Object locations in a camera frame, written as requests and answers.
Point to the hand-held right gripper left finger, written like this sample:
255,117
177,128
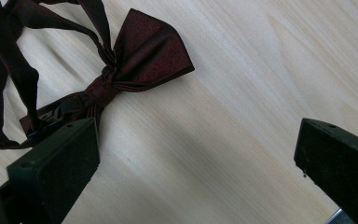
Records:
56,168

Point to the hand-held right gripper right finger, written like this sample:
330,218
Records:
338,165

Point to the dark red bow tie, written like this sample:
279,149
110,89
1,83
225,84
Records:
149,53

